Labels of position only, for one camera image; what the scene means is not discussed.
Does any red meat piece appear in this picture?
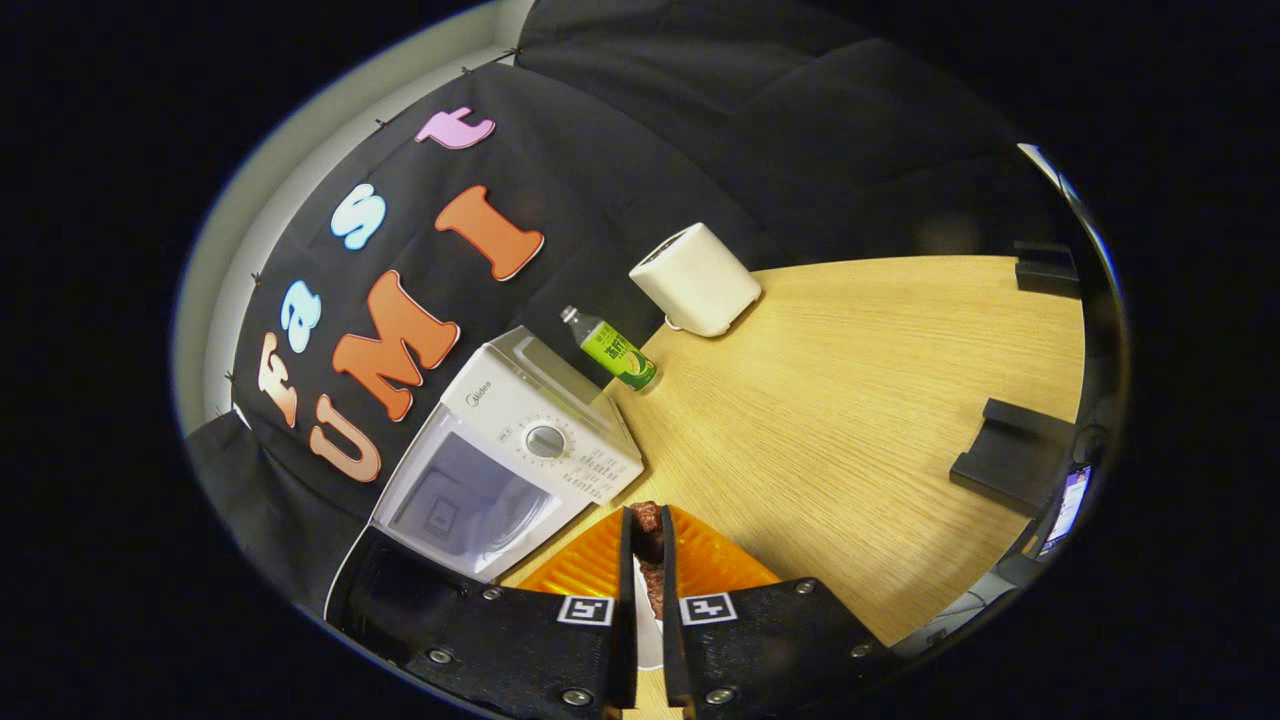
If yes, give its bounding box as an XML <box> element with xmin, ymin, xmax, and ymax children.
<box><xmin>630</xmin><ymin>500</ymin><xmax>667</xmax><ymax>621</ymax></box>

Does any green label drink bottle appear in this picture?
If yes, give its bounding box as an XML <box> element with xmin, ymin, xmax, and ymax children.
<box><xmin>560</xmin><ymin>305</ymin><xmax>660</xmax><ymax>393</ymax></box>

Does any white ribbed food tray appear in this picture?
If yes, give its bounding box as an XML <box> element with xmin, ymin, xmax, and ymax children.
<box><xmin>636</xmin><ymin>575</ymin><xmax>664</xmax><ymax>671</ymax></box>

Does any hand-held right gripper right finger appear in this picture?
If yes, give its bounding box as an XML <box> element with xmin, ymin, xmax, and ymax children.
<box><xmin>660</xmin><ymin>503</ymin><xmax>903</xmax><ymax>720</ymax></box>

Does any black gripper stand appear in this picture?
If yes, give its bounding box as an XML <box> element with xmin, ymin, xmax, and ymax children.
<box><xmin>1013</xmin><ymin>240</ymin><xmax>1084</xmax><ymax>300</ymax></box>
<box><xmin>949</xmin><ymin>398</ymin><xmax>1080</xmax><ymax>519</ymax></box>

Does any black backdrop cloth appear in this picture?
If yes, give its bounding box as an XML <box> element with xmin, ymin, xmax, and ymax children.
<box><xmin>185</xmin><ymin>0</ymin><xmax>1091</xmax><ymax>621</ymax></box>

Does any white toaster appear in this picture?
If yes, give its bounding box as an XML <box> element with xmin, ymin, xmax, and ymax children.
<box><xmin>629</xmin><ymin>222</ymin><xmax>764</xmax><ymax>339</ymax></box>

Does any white microwave oven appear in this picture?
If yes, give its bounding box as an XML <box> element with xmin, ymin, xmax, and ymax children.
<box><xmin>325</xmin><ymin>325</ymin><xmax>647</xmax><ymax>646</ymax></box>

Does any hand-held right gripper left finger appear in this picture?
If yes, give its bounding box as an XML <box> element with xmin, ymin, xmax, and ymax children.
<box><xmin>398</xmin><ymin>505</ymin><xmax>639</xmax><ymax>720</ymax></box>

